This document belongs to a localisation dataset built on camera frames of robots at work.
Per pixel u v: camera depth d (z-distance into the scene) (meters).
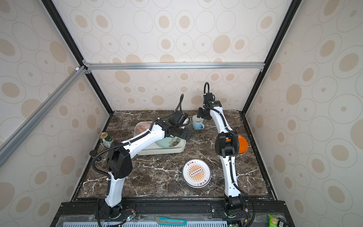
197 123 1.00
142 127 1.03
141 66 1.82
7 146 0.51
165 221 0.70
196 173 0.86
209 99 0.83
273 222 0.70
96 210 0.73
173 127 0.65
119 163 0.50
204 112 0.90
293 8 0.69
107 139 0.92
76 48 0.83
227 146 0.66
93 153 0.85
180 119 0.69
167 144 1.00
